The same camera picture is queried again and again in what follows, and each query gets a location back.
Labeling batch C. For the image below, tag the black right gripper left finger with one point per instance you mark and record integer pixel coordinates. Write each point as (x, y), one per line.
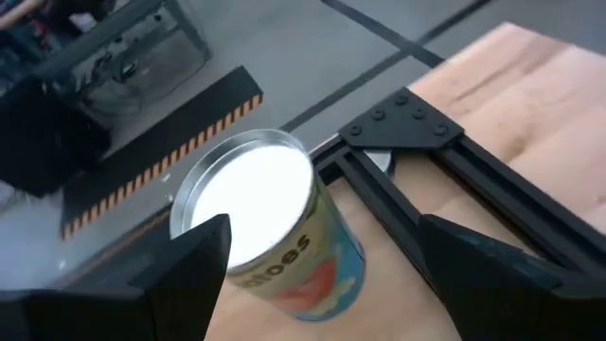
(180, 289)

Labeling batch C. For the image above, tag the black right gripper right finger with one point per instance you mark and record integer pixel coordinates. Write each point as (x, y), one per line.
(497, 298)

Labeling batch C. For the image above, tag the tomatoes labelled tall can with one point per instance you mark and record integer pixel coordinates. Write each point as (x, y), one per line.
(308, 270)

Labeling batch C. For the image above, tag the person's forearm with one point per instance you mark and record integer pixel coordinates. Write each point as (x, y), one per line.
(16, 10)

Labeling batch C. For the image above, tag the black hazard-striped floor mat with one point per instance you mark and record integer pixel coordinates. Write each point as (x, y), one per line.
(156, 142)

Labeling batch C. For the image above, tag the round silver disc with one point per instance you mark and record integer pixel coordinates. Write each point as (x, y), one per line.
(381, 160)

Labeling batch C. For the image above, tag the black bulky box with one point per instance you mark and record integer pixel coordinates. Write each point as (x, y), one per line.
(42, 137)

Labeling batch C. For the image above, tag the grey metal stand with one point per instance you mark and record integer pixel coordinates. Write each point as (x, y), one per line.
(156, 57)

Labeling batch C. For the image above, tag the black aluminium table frame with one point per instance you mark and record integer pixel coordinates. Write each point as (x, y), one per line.
(402, 120)

